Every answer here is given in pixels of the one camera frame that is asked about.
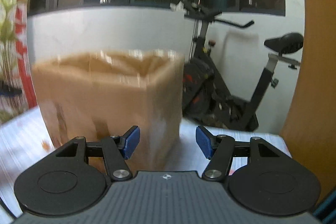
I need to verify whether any clear peanut snack packet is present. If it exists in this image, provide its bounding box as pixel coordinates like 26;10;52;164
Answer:
42;141;51;151

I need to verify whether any wooden door panel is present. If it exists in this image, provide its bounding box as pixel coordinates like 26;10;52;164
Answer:
280;0;336;198

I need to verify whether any white rag on handlebar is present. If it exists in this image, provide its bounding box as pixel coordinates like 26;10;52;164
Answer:
170;1;185;12

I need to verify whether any red floral curtain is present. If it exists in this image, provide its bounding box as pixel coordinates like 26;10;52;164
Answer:
1;0;37;124

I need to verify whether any black exercise bike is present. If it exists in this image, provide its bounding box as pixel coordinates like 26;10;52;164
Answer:
182;1;304;134

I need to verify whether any blue plaid tablecloth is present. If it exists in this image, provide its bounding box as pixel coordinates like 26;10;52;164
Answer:
1;108;278;223

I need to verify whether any brown cardboard box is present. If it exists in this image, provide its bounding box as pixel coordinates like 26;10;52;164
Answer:
32;50;185;172

